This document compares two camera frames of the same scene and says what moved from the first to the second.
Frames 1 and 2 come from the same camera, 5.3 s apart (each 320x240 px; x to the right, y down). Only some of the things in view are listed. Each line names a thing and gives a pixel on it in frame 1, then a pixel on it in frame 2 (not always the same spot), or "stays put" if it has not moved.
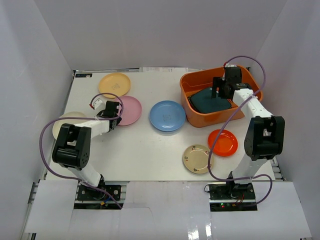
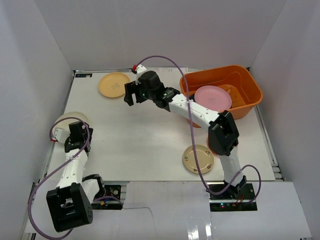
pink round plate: (132, 111) to (213, 97)
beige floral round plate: (195, 158) stays put
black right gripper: (218, 82) to (131, 88)
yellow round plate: (117, 84) stays put
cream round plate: (57, 125) stays put
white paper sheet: (162, 69) stays put
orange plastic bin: (194, 80) stays put
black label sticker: (83, 75) stays put
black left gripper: (117, 117) to (75, 145)
